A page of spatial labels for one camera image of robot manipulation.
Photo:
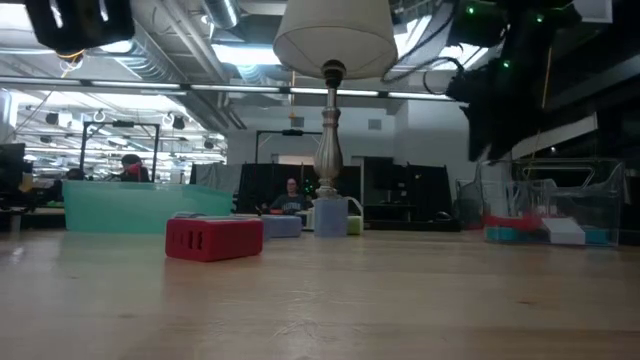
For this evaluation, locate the person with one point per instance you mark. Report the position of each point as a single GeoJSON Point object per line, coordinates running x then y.
{"type": "Point", "coordinates": [291, 201]}
{"type": "Point", "coordinates": [75, 175]}
{"type": "Point", "coordinates": [132, 172]}

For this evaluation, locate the green cube wall charger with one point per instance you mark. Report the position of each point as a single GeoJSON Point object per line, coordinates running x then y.
{"type": "Point", "coordinates": [354, 225]}

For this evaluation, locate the black gantry frame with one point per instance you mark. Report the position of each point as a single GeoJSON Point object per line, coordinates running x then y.
{"type": "Point", "coordinates": [120, 123]}
{"type": "Point", "coordinates": [290, 132]}

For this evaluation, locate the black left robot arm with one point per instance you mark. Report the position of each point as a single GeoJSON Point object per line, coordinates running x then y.
{"type": "Point", "coordinates": [80, 22]}

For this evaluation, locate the ceiling light strip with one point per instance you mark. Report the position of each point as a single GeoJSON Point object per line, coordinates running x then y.
{"type": "Point", "coordinates": [240, 88]}

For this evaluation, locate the teal digital timer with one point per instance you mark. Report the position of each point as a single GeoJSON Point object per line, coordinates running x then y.
{"type": "Point", "coordinates": [500, 234]}
{"type": "Point", "coordinates": [597, 235]}

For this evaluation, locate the red digital timer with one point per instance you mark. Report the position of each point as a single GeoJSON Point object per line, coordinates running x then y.
{"type": "Point", "coordinates": [515, 222]}

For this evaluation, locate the red wall charger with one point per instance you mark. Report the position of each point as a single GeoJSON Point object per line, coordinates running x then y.
{"type": "Point", "coordinates": [214, 240]}

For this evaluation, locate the silver table lamp white shade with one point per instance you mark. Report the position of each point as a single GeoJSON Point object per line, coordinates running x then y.
{"type": "Point", "coordinates": [332, 30]}

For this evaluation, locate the black aluminium table frame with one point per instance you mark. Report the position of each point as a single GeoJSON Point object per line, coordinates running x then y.
{"type": "Point", "coordinates": [410, 225]}

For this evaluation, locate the black partition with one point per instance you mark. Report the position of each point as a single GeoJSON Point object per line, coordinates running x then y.
{"type": "Point", "coordinates": [425, 190]}

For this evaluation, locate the clear plastic bin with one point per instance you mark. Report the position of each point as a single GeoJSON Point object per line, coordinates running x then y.
{"type": "Point", "coordinates": [550, 195]}

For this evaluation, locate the translucent green plastic bin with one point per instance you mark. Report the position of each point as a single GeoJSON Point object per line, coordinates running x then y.
{"type": "Point", "coordinates": [140, 207]}

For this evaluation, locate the silver ventilation duct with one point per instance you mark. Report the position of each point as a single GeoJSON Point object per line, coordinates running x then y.
{"type": "Point", "coordinates": [220, 12]}

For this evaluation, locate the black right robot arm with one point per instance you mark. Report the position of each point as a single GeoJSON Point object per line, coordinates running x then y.
{"type": "Point", "coordinates": [575, 50]}

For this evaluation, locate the small light blue wall charger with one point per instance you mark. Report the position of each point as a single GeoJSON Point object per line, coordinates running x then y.
{"type": "Point", "coordinates": [330, 217]}

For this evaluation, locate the dark monitor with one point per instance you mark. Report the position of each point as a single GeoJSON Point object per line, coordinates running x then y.
{"type": "Point", "coordinates": [11, 167]}

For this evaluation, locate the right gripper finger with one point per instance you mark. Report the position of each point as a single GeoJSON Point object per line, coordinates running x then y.
{"type": "Point", "coordinates": [504, 140]}
{"type": "Point", "coordinates": [479, 142]}

